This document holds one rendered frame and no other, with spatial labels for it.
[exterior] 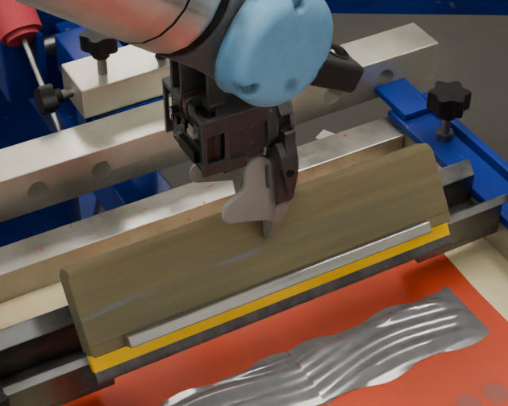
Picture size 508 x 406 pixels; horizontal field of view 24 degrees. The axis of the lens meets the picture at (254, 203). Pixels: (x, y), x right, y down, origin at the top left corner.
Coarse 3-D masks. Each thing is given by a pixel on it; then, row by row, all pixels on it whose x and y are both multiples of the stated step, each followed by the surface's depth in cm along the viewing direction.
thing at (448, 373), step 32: (352, 288) 114; (384, 288) 114; (416, 288) 114; (288, 320) 110; (320, 320) 110; (352, 320) 110; (480, 320) 110; (448, 352) 107; (480, 352) 107; (384, 384) 104; (416, 384) 104; (448, 384) 104
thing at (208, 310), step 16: (416, 224) 106; (384, 240) 104; (400, 240) 104; (336, 256) 102; (352, 256) 102; (368, 256) 103; (288, 272) 101; (304, 272) 101; (320, 272) 101; (256, 288) 99; (272, 288) 100; (208, 304) 98; (224, 304) 98; (240, 304) 98; (176, 320) 96; (192, 320) 97; (128, 336) 95; (144, 336) 95; (160, 336) 96
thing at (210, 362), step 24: (240, 336) 109; (264, 336) 109; (168, 360) 106; (192, 360) 106; (216, 360) 106; (240, 360) 106; (120, 384) 104; (144, 384) 104; (168, 384) 104; (192, 384) 104
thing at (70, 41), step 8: (64, 32) 133; (72, 32) 133; (80, 32) 133; (56, 40) 132; (64, 40) 131; (72, 40) 131; (56, 48) 133; (64, 48) 131; (72, 48) 130; (80, 48) 130; (64, 56) 131; (72, 56) 129; (80, 56) 129; (160, 96) 123; (136, 104) 122; (144, 104) 122; (112, 112) 122; (120, 112) 121
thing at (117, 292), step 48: (336, 192) 103; (384, 192) 105; (432, 192) 107; (144, 240) 98; (192, 240) 98; (240, 240) 100; (288, 240) 101; (336, 240) 103; (96, 288) 95; (144, 288) 96; (192, 288) 98; (240, 288) 100; (96, 336) 95
